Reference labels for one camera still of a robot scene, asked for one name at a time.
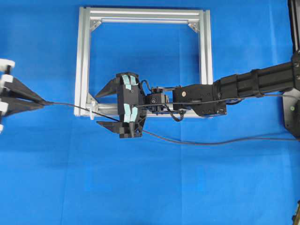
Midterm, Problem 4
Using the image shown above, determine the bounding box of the thin black wire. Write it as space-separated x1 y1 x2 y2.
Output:
45 102 300 144

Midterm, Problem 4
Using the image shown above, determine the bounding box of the white string loop holder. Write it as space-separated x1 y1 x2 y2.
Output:
86 100 97 120

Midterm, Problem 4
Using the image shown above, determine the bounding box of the silver aluminium extrusion frame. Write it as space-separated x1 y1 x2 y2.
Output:
74 7 214 119

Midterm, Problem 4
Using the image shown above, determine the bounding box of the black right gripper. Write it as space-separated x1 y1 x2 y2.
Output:
95 72 147 138

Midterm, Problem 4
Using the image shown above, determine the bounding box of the black right camera cable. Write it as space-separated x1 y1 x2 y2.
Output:
132 80 300 122

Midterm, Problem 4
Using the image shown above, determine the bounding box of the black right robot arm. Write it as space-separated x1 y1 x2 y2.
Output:
96 52 300 138

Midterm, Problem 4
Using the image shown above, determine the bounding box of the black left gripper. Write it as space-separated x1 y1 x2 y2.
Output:
0 59 51 120

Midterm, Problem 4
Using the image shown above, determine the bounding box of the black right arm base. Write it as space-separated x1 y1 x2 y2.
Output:
283 0 300 140

